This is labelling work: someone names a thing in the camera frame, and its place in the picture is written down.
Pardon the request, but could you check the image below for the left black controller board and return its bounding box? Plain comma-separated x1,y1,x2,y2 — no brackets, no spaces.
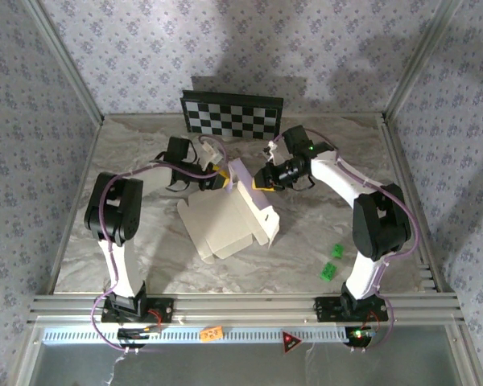
116,327,163,349

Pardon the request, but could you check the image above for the orange sticker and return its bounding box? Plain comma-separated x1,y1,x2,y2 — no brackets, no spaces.
200,326,225,343

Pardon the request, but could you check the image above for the black controller board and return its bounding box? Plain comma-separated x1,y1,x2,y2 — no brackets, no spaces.
344,325,378,349
116,327,163,349

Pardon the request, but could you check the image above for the aluminium front rail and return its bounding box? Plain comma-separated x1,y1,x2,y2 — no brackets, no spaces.
27,293,466,326

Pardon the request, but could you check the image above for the grey metal sheet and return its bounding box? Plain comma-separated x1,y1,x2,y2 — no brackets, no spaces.
15,325,483,386

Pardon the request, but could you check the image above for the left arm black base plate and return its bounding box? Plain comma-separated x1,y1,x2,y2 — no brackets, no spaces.
100,295,175,325

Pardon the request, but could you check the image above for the red triangle sticker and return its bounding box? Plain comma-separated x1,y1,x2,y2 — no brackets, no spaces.
281,330,303,355

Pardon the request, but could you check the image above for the aluminium corner post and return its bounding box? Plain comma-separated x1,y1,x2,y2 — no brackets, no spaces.
22,0,105,124
382,0,464,121

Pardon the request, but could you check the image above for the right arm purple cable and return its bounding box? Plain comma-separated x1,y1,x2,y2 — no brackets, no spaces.
273,128,422,355

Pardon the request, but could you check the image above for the large green tag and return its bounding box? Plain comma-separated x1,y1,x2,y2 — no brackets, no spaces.
319,261,338,281

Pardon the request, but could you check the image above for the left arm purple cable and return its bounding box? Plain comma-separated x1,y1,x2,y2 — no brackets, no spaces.
89,134,230,355

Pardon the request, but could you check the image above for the slotted grey cable duct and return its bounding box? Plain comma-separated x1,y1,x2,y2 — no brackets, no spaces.
42,326,371,345

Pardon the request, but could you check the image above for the right black controller board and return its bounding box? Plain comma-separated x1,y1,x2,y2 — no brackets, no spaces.
344,325,378,349

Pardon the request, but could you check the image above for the aluminium side rail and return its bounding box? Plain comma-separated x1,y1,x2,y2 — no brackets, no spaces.
380,114,454,293
47,116,105,297

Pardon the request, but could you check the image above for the white and lilac paper box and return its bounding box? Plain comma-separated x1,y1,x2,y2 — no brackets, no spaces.
176,158,281,265

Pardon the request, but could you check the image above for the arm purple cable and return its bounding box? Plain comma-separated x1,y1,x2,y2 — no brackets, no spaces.
89,134,230,355
273,128,422,355

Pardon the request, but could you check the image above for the black white checkerboard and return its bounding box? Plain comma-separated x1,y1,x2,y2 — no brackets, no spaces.
180,90,285,142

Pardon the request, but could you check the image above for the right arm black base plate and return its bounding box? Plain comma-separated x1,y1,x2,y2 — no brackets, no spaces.
314,295,389,322

